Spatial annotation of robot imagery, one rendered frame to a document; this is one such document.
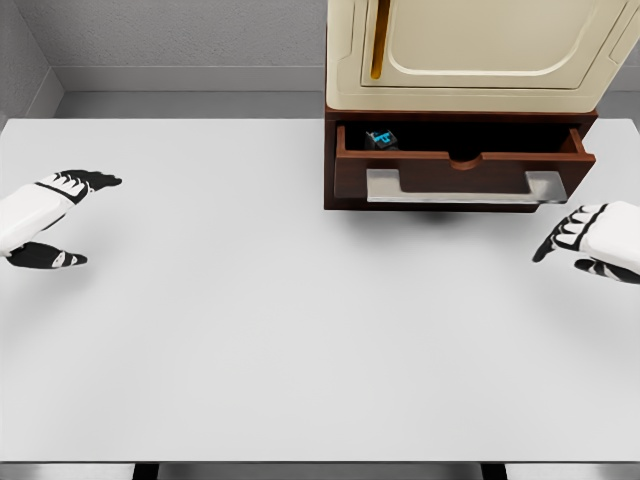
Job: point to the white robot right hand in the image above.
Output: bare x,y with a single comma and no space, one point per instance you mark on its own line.
612,232

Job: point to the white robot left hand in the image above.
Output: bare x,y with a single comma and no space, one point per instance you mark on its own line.
35,207

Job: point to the brown wooden drawer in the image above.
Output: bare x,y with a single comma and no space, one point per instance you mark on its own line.
430,175

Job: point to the cream and brown cabinet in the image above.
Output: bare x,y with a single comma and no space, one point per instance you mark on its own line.
350,60

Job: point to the black and blue switch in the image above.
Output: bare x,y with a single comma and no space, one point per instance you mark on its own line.
382,140

